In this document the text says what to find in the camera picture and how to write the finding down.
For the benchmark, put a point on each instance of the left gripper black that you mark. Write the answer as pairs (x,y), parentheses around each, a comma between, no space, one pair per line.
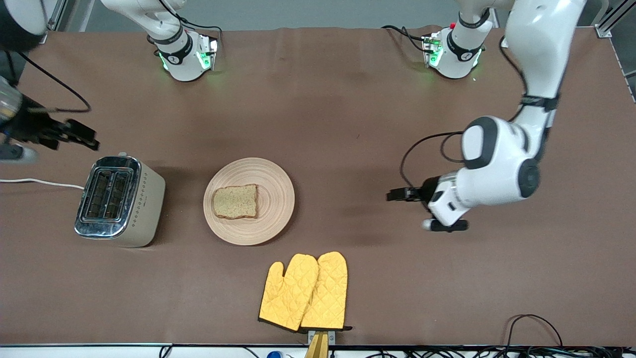
(428,190)

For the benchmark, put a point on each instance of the silver aluminium frame profile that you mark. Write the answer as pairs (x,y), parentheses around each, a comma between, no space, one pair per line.
(59,15)
(613,20)

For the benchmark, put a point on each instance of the beige chrome toaster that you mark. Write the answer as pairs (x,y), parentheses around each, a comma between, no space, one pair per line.
(124,204)

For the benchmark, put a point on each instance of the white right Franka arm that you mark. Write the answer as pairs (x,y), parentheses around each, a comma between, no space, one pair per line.
(179,54)

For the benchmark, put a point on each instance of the brown toast slice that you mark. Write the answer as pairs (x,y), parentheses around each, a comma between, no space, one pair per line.
(236,201)

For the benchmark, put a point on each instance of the yellow quilted oven mitt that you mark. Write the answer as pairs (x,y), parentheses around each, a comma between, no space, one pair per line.
(328,293)
(288,293)

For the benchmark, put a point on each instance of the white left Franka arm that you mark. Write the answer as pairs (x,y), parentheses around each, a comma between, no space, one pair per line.
(497,159)

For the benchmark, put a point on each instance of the round wooden plate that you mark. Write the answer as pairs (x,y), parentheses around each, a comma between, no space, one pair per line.
(276,204)

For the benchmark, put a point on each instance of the small grey metal bracket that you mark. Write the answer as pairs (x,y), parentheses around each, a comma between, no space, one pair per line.
(330,335)

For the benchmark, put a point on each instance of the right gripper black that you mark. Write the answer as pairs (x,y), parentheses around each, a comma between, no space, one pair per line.
(30,125)

